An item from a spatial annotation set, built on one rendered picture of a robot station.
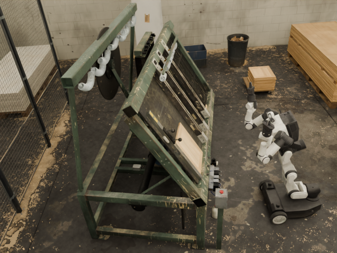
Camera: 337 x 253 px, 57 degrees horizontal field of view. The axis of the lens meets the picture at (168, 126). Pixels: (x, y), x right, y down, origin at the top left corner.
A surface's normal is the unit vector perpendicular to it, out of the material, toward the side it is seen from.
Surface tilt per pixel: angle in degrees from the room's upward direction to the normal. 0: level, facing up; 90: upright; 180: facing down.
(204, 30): 90
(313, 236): 0
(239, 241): 0
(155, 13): 90
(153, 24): 90
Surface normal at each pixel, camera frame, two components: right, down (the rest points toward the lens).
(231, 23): 0.02, 0.58
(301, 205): -0.07, -0.81
